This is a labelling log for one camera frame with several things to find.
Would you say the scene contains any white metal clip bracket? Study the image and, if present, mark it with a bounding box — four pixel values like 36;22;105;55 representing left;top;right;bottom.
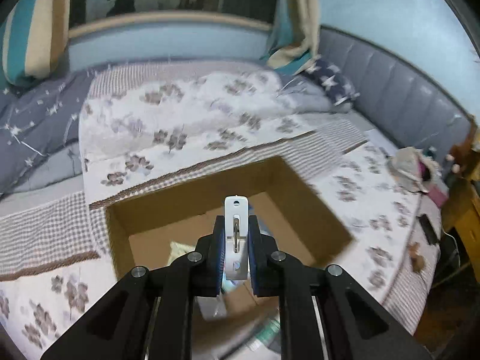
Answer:
224;195;249;281

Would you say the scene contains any blue capped clear bottle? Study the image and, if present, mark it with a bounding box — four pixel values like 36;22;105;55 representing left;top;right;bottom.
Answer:
246;314;281;351

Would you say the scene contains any brown cardboard box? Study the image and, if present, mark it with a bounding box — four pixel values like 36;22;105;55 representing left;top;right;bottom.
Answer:
106;157;352;348

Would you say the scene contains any beige fabric pouch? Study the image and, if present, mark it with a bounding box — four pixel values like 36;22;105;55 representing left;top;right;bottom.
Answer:
387;146;441;194

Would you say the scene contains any folded floral white blanket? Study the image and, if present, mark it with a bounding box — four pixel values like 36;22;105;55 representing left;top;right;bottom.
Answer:
77;59;320;196

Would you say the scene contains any grey padded headboard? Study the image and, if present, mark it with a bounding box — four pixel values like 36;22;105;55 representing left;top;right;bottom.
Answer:
320;26;472;158

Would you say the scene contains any starry grey blue duvet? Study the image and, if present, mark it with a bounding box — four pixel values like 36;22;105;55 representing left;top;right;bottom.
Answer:
1;69;97;195

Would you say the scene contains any star pattern navy pillow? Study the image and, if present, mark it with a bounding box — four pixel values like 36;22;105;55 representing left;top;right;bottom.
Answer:
304;58;360;106

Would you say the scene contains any striped teal beige curtain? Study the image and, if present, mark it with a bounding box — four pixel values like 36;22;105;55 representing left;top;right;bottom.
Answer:
263;0;320;75

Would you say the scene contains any striped curtain left side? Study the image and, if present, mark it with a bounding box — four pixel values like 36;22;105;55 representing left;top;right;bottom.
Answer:
1;0;70;88

